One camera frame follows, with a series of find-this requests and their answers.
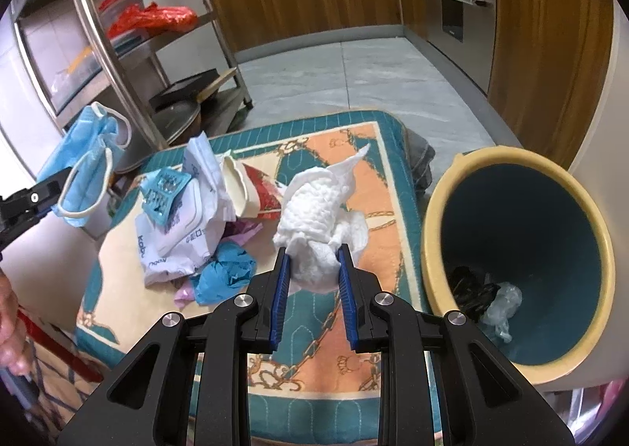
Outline teal blister pack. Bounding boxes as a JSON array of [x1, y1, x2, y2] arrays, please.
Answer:
[[139, 166, 193, 229]]

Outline checkered cloth with red edge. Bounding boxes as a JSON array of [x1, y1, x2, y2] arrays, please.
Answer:
[[17, 308, 106, 432]]

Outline grey round basin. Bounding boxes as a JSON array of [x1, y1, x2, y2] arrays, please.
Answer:
[[114, 134, 165, 175]]

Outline purple foil wrapper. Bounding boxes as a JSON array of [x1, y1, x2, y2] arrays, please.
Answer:
[[174, 219, 265, 314]]

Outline wooden tall cabinet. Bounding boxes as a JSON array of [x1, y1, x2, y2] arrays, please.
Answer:
[[486, 0, 615, 167]]

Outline blue crumpled wrapper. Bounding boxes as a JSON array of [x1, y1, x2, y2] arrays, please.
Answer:
[[189, 240, 257, 307]]

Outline blue face mask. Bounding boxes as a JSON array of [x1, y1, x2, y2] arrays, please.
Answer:
[[38, 102, 132, 229]]

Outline wooden cutting board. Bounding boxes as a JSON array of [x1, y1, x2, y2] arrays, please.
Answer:
[[197, 68, 237, 104]]

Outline black tray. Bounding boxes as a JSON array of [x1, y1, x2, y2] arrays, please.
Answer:
[[149, 68, 232, 113]]

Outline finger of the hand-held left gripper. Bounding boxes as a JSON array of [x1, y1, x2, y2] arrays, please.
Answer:
[[0, 167, 74, 257]]

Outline person's left hand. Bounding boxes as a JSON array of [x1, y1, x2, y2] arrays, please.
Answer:
[[0, 276, 31, 376]]

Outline yellow rimmed teal bin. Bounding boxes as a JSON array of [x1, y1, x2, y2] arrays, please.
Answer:
[[421, 146, 616, 385]]

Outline red plastic bag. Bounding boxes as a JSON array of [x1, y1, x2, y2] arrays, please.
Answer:
[[101, 1, 199, 39]]

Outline crushed white paper cup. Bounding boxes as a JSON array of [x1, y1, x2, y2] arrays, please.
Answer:
[[221, 154, 288, 222]]

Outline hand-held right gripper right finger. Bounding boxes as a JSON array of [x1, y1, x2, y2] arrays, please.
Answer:
[[337, 244, 576, 446]]

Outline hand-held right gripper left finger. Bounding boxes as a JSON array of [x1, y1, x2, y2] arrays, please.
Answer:
[[58, 246, 296, 446]]

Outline grey cloth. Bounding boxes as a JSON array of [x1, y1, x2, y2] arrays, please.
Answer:
[[403, 127, 437, 191]]

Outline patterned teal orange mat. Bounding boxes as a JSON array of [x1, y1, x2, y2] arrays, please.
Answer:
[[74, 109, 436, 446]]

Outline white wet wipe packet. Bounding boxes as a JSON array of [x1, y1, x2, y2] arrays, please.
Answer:
[[135, 132, 239, 287]]

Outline clear plastic wrap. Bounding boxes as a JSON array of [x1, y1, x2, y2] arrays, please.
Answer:
[[479, 281, 524, 346]]

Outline black plastic bag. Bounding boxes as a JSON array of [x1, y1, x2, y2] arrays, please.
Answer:
[[445, 265, 502, 321]]

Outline steel pot lid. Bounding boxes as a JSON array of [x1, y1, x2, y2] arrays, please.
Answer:
[[150, 99, 202, 147]]

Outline stacked plastic food containers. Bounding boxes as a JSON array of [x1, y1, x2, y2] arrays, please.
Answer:
[[98, 0, 151, 55]]

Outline white paper tissue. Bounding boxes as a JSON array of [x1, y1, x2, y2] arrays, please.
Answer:
[[272, 141, 372, 294]]

